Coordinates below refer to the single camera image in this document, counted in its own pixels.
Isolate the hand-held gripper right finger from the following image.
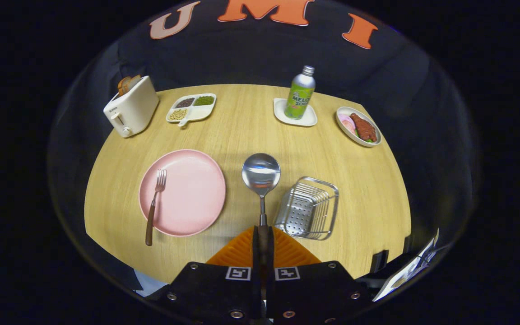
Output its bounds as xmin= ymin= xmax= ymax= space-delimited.
xmin=267 ymin=226 xmax=373 ymax=325

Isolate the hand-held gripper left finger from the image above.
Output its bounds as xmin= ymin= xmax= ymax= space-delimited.
xmin=145 ymin=226 xmax=263 ymax=325

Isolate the spoon with brown handle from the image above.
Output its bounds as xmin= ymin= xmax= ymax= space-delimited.
xmin=241 ymin=153 xmax=281 ymax=271

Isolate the fork with brown handle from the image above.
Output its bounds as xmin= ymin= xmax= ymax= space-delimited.
xmin=145 ymin=169 xmax=167 ymax=246

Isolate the pink round plate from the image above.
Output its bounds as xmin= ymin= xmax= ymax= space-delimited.
xmin=139 ymin=149 xmax=227 ymax=237

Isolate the white sheet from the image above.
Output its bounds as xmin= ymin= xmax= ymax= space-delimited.
xmin=133 ymin=269 xmax=171 ymax=297

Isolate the small black block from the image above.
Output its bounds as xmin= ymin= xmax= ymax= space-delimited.
xmin=371 ymin=250 xmax=390 ymax=272

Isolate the white printed paper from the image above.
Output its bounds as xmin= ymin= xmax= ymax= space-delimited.
xmin=372 ymin=228 xmax=440 ymax=303

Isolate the white square coaster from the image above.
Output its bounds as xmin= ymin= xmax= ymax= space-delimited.
xmin=273 ymin=97 xmax=318 ymax=127

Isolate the pink ham slice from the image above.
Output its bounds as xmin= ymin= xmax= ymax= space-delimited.
xmin=338 ymin=114 xmax=355 ymax=135

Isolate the white divided dish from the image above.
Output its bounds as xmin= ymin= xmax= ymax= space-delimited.
xmin=166 ymin=93 xmax=217 ymax=128

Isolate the brown meat piece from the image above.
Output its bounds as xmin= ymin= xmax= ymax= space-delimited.
xmin=349 ymin=113 xmax=378 ymax=142

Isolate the green soda bottle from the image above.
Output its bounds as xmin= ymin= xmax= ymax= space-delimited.
xmin=284 ymin=65 xmax=316 ymax=120

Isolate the white oval plate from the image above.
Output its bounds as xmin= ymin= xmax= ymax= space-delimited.
xmin=335 ymin=107 xmax=382 ymax=148

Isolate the white toaster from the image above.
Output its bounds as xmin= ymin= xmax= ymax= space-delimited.
xmin=103 ymin=75 xmax=160 ymax=138

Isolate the metal wire cutlery basket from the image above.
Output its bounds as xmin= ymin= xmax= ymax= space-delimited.
xmin=273 ymin=176 xmax=339 ymax=241

